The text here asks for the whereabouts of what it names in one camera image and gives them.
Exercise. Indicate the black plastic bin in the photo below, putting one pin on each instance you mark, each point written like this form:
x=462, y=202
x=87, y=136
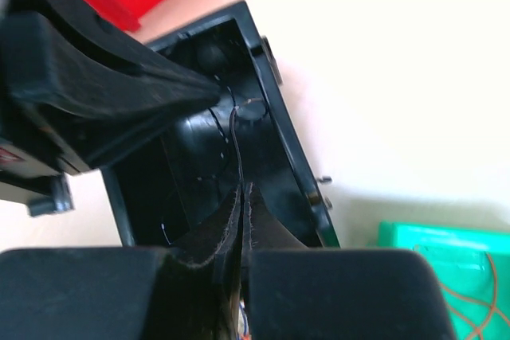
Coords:
x=179, y=177

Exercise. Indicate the green plastic bin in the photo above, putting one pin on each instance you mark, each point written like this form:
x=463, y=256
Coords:
x=472, y=266

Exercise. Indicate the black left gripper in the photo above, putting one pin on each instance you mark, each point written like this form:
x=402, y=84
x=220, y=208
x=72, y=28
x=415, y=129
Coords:
x=78, y=94

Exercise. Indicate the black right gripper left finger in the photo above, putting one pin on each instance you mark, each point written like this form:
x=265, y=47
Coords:
x=187, y=291

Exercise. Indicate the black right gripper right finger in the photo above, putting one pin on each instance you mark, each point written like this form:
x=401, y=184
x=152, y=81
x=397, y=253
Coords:
x=297, y=292

